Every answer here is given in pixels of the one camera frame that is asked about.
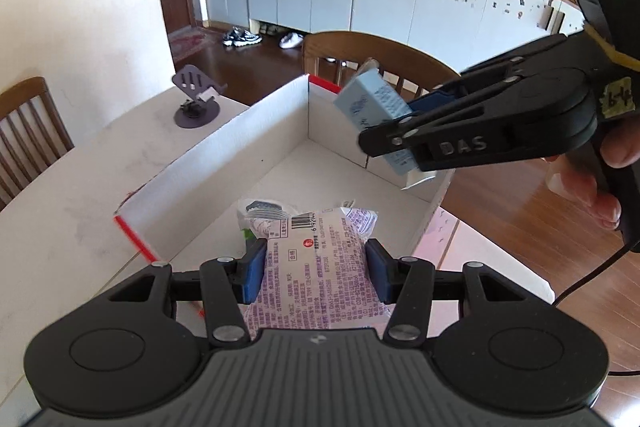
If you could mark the white packet with dark print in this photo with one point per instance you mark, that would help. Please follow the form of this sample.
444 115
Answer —
260 214

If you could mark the white purple snack packet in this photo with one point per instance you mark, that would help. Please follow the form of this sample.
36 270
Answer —
320 267

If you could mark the white shoe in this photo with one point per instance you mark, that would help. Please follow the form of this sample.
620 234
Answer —
291 40

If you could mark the person's right hand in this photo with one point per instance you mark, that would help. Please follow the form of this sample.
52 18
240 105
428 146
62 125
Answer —
580 177

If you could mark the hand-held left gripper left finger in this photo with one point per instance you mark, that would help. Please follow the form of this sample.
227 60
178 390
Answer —
255 269

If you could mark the red cardboard box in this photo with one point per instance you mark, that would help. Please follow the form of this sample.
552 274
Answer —
280 172

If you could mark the pair of black-white sneakers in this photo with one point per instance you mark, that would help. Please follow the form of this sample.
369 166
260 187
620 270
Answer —
242 38

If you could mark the wooden curved-back chair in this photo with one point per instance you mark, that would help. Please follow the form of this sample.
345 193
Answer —
350 44

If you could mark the wooden slatted chair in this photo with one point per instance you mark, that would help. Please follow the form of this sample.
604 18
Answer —
30 89

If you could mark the low white cabinet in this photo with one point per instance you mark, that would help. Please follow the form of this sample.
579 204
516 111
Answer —
227 7

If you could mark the light blue carton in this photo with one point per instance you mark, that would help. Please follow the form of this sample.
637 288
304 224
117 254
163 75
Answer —
370 99

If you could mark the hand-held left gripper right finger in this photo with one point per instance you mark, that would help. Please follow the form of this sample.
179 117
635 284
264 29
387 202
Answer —
377 272

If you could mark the white marble desktop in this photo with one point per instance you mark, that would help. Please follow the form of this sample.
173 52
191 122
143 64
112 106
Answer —
75 207

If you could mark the reddish floor rug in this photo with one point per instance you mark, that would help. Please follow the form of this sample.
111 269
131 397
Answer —
190 44

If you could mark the grey phone stand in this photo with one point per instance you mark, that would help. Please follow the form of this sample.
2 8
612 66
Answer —
195 114

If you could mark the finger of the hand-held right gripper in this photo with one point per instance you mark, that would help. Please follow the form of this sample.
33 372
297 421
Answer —
450 154
430 103

